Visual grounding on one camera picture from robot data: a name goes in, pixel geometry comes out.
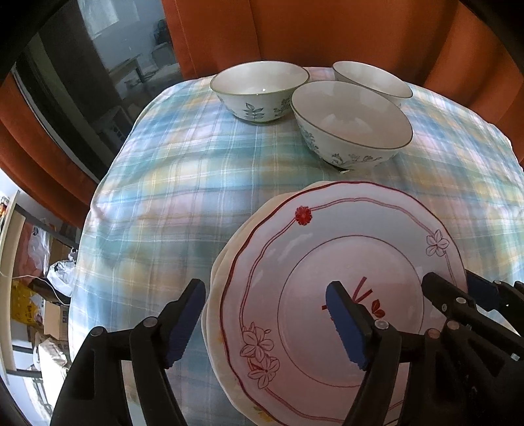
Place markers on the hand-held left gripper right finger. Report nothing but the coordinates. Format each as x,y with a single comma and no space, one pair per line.
346,323

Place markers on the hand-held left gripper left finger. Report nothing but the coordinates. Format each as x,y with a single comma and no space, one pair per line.
184,323

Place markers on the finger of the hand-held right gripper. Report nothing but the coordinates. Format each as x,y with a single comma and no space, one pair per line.
483,288
444,295

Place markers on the white plate with red print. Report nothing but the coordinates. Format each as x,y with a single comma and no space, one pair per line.
294,262

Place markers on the small scalloped yellow flower plate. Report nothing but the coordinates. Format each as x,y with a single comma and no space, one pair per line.
237,241

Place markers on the white bowl with blue leaves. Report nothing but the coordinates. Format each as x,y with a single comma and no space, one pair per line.
352,118
368,80
258,82

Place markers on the cardboard box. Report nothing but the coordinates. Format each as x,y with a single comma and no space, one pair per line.
55,319

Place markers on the plaid tablecloth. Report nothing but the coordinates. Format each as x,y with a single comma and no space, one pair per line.
172,184

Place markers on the wooden shelf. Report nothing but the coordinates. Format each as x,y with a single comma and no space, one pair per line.
16,229

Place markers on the orange curtain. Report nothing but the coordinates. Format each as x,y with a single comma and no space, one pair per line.
32,155
327,28

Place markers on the dark glass window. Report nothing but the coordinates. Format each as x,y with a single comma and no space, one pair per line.
82,82

